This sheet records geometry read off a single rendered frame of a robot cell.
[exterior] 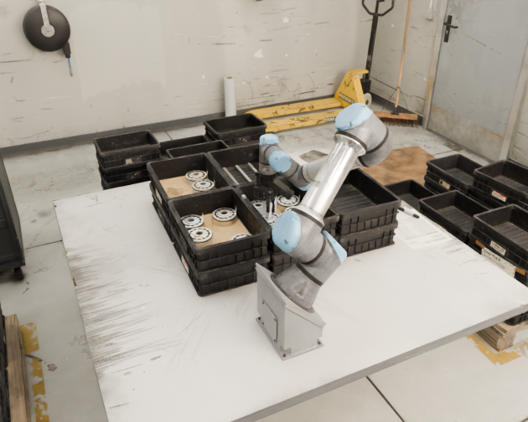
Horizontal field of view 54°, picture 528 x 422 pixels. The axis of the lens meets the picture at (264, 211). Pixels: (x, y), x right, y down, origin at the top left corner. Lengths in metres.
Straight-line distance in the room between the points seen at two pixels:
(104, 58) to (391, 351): 3.98
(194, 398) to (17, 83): 3.89
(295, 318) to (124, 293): 0.73
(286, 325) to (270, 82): 4.29
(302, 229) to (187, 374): 0.60
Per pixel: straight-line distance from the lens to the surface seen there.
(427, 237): 2.45
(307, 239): 1.60
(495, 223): 3.06
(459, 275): 2.25
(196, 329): 1.89
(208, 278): 1.97
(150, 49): 5.20
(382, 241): 2.29
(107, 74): 5.17
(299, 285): 1.68
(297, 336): 1.73
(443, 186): 3.63
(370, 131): 1.71
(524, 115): 4.82
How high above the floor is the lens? 1.99
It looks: 31 degrees down
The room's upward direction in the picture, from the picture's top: straight up
